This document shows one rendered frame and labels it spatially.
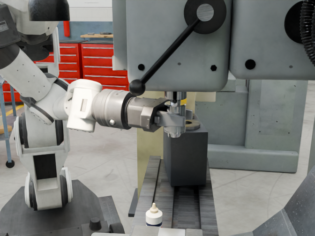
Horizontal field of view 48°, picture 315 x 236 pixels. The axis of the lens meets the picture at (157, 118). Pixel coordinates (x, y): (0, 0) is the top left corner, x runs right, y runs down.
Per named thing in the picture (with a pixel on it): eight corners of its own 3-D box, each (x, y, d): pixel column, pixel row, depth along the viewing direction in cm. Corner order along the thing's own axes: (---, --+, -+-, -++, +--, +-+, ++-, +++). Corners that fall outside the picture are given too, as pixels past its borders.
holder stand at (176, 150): (169, 186, 117) (170, 129, 112) (162, 160, 138) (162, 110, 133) (206, 185, 118) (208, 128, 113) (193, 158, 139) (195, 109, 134)
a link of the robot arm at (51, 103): (73, 129, 95) (57, 128, 112) (97, 99, 98) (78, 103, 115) (41, 102, 91) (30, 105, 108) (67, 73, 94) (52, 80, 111)
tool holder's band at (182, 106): (181, 104, 80) (181, 99, 79) (189, 109, 75) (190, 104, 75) (161, 105, 78) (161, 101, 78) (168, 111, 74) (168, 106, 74)
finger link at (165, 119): (184, 128, 75) (157, 124, 77) (184, 113, 74) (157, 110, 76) (182, 130, 73) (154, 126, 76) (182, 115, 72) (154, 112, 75)
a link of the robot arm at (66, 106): (80, 77, 82) (66, 83, 94) (72, 115, 81) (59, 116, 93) (106, 84, 85) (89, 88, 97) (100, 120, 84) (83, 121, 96)
